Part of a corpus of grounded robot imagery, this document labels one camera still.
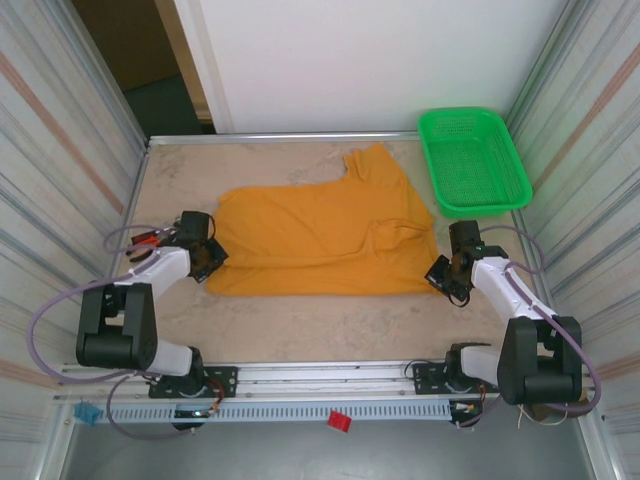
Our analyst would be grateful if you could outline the green plastic basket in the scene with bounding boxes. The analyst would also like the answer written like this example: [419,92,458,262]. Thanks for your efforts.
[417,106,534,219]

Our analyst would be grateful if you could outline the yellow t-shirt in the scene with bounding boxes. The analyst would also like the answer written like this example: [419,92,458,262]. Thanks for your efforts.
[206,143,437,299]

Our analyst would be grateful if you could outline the brown wooden door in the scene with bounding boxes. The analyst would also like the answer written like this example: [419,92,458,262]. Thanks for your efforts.
[72,0,214,124]

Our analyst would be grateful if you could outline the blue plastic clip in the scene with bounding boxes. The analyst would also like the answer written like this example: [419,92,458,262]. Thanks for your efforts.
[73,402,101,426]

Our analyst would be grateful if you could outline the red plastic block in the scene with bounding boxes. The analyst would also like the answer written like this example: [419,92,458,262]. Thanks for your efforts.
[327,409,354,432]

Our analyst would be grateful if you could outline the red-handled pliers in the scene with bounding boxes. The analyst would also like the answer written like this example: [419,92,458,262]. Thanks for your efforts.
[125,227,174,265]

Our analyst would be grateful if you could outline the aluminium table edge frame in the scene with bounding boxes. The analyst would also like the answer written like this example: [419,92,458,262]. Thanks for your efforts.
[89,130,566,364]

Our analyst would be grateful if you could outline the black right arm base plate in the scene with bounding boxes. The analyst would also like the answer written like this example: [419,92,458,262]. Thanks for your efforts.
[412,360,501,396]

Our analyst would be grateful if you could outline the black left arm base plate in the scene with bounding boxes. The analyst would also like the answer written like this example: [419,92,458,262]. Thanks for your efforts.
[148,366,239,400]

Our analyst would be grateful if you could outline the brown pouch with string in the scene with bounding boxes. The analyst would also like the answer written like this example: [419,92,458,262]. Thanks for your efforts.
[517,394,594,427]

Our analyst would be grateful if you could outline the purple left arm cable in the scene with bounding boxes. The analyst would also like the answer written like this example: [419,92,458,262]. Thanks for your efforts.
[26,224,196,441]

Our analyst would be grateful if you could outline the aluminium mounting rail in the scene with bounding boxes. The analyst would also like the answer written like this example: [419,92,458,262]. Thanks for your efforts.
[54,357,599,404]

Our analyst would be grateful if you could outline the white slotted cable duct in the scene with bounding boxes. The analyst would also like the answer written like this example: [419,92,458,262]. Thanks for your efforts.
[107,402,454,424]

